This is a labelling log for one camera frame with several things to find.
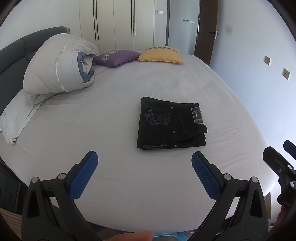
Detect light blue plastic object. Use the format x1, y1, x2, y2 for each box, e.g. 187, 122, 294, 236
153, 233, 188, 241

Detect white wardrobe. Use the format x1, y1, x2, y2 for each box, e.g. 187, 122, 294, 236
79, 0, 168, 53

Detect yellow pillow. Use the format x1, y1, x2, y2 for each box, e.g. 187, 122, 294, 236
138, 46, 184, 64

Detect person's left hand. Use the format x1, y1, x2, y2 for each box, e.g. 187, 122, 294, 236
107, 230, 154, 241

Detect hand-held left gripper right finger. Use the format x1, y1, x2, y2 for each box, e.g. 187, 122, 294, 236
187, 151, 269, 241

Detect dark grey headboard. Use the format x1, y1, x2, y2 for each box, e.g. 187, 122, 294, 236
0, 26, 71, 112

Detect rolled grey duvet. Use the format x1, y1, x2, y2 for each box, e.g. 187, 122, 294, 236
23, 33, 100, 105

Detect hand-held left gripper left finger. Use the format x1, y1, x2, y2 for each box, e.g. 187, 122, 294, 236
21, 151, 102, 241

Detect brown door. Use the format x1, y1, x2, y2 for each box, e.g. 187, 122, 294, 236
194, 0, 219, 68

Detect bed with white sheet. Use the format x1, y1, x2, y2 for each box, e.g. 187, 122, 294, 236
0, 50, 276, 234

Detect white pillow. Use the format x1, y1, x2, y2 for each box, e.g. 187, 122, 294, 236
0, 89, 45, 145

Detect purple pillow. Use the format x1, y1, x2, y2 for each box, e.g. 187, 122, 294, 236
92, 49, 142, 67

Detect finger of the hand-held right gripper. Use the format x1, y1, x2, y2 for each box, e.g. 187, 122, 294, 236
283, 140, 296, 161
262, 146, 296, 207

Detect black denim pants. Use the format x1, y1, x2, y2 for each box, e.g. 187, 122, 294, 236
136, 97, 208, 151

